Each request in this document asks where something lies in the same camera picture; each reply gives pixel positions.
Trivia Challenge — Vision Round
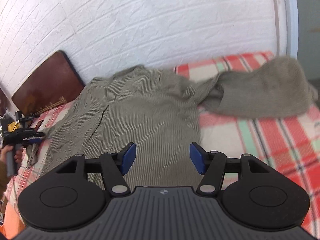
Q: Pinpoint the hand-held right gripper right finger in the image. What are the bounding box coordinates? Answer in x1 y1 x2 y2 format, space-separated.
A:
189 142 270 195

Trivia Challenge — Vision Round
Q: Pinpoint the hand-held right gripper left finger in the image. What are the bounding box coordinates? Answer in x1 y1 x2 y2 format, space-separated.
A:
54 142 137 197

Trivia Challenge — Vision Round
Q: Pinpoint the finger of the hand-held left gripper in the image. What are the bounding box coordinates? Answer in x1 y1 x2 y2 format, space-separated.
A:
25 133 47 145

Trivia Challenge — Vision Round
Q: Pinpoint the green checked shirt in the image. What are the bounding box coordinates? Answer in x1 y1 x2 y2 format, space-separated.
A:
26 56 319 188

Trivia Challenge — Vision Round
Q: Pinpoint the person's left forearm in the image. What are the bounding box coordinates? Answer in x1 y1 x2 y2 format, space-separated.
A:
0 161 10 195

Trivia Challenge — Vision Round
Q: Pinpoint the person's left hand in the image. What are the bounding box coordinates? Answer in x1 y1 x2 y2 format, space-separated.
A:
0 146 23 167

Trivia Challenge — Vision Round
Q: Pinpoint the small black tripod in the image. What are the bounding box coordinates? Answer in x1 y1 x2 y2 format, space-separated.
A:
15 111 40 130

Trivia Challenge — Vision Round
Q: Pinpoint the brown folding table board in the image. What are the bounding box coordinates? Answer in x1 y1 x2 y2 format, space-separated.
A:
11 50 85 117

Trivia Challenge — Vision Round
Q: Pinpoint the red plaid blanket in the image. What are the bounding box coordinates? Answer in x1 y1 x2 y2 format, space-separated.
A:
5 51 320 238

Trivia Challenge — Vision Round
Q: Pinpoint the orange cloth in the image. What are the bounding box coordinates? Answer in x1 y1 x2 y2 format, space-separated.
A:
0 200 25 240

